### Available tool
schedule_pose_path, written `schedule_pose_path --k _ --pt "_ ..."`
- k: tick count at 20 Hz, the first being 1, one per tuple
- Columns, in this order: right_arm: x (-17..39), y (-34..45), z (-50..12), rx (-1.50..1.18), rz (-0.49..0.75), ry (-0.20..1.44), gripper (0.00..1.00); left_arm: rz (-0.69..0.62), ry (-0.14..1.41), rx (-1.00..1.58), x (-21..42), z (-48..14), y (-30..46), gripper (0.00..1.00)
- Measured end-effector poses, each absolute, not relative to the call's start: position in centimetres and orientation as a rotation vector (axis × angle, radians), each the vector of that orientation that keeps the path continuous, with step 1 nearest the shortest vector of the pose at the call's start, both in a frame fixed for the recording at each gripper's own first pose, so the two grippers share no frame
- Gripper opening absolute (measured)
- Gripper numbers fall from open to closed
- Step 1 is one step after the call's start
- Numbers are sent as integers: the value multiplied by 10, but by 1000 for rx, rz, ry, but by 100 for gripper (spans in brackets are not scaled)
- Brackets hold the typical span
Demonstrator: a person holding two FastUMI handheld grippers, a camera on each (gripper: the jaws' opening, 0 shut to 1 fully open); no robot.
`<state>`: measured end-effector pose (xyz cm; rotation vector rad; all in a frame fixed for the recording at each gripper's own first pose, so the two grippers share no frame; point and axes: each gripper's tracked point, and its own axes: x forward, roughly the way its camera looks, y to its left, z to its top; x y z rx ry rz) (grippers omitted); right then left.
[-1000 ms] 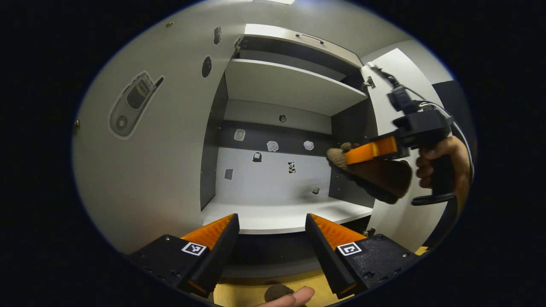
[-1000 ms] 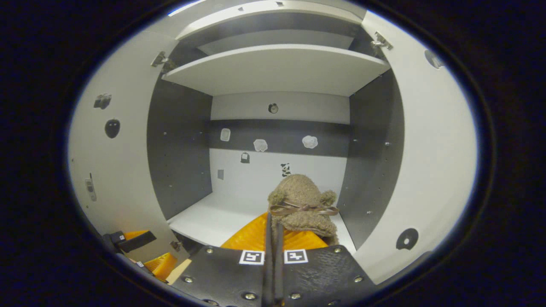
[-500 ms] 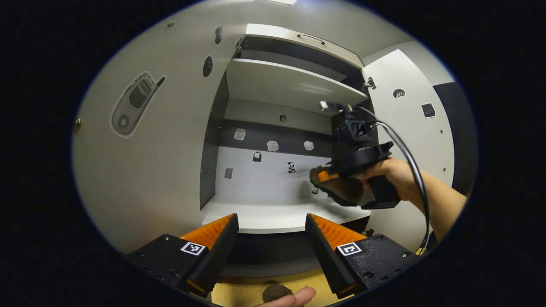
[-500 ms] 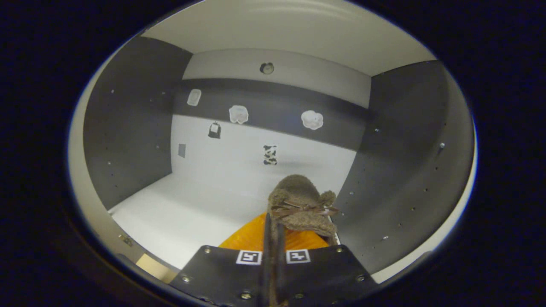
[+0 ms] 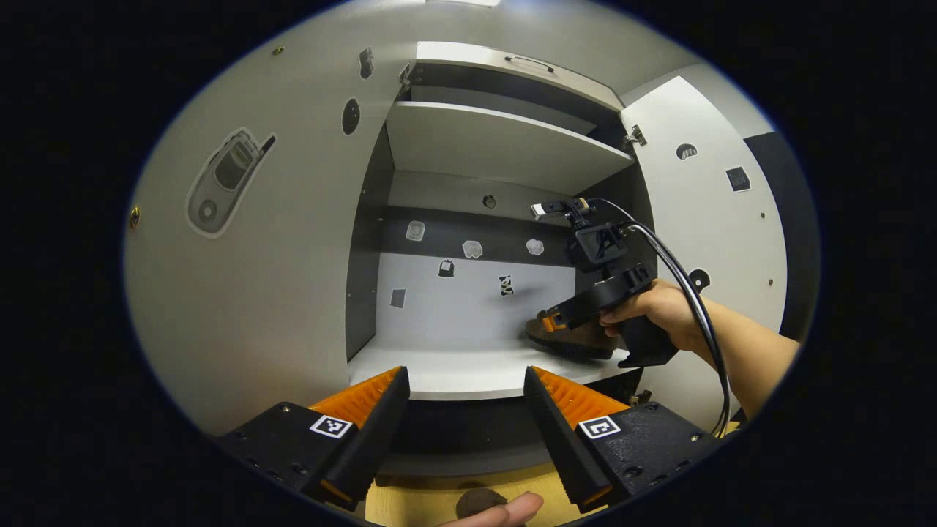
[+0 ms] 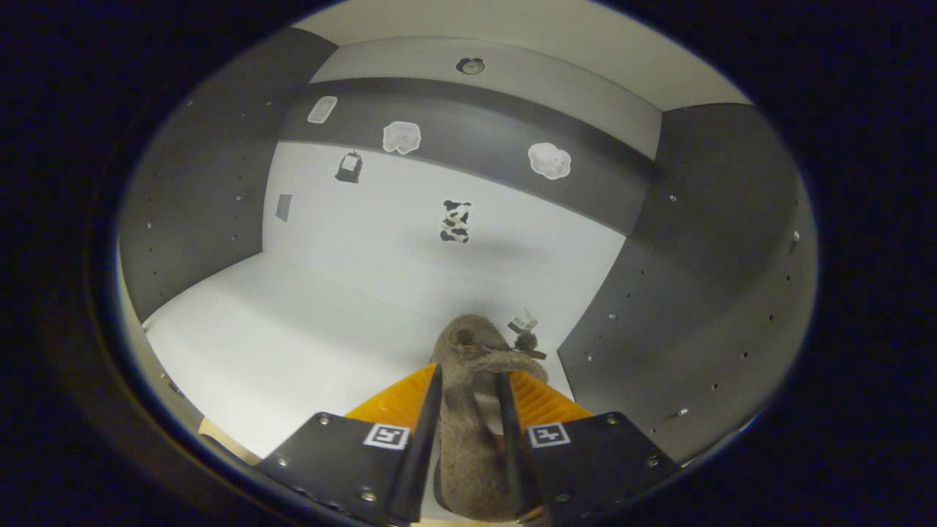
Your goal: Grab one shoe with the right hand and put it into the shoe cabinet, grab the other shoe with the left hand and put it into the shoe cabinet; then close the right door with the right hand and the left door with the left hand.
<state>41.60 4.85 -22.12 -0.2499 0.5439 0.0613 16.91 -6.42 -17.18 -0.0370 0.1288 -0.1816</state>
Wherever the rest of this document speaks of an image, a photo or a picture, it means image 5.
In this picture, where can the white cabinet shelf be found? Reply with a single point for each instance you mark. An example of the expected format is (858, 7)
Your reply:
(498, 143)
(468, 373)

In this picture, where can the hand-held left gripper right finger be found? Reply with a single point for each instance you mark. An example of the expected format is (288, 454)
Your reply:
(556, 432)

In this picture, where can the white shoe cabinet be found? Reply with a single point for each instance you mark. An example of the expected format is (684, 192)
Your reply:
(468, 307)

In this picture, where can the metal door hinge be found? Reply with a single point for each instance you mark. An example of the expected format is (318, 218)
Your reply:
(405, 75)
(635, 136)
(642, 397)

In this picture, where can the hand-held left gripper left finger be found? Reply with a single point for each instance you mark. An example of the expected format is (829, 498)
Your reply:
(377, 432)

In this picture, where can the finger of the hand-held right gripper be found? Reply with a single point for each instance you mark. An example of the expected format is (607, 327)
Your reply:
(553, 320)

